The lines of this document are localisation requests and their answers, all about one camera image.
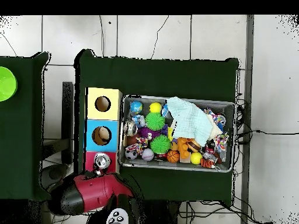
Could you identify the crushed silver can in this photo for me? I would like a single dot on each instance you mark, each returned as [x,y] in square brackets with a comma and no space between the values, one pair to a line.
[130,128]
[102,160]

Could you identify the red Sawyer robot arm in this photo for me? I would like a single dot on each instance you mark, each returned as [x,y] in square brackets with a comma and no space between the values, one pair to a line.
[93,191]

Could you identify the wooden three-hole box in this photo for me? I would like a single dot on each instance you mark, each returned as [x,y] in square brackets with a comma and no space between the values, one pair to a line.
[102,116]

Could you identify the shallow mesh bin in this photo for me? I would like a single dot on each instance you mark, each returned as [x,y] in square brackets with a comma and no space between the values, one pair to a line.
[224,109]

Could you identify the green spiky ball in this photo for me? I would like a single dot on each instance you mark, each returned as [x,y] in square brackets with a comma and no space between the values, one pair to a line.
[154,121]
[160,144]

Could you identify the yellow ball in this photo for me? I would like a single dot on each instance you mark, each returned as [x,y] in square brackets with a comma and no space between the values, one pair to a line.
[155,107]
[196,158]

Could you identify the blue globe ball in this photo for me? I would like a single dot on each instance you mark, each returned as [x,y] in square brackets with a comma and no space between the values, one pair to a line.
[136,106]

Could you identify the mint waffle cloth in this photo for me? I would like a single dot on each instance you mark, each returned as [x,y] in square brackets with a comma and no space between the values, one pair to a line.
[189,121]

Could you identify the small orange basketball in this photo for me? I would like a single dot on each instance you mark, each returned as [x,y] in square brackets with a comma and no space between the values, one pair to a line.
[173,156]

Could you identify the cream cloth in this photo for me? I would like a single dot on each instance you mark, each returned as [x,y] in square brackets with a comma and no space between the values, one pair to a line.
[216,130]

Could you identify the tiger plush toy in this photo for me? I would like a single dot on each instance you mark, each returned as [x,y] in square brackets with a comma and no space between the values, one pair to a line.
[206,163]

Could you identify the black flat panel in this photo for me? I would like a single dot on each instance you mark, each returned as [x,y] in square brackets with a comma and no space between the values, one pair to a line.
[67,116]

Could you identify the grey stand base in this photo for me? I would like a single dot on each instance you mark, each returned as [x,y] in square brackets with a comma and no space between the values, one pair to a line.
[55,172]

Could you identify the dark green side tablecloth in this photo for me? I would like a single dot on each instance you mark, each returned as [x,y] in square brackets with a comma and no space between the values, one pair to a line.
[21,140]

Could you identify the lime green bowl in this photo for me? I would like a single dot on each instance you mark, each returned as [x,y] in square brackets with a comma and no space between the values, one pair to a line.
[7,84]

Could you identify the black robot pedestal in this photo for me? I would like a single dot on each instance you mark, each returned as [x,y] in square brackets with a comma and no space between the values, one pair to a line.
[163,213]

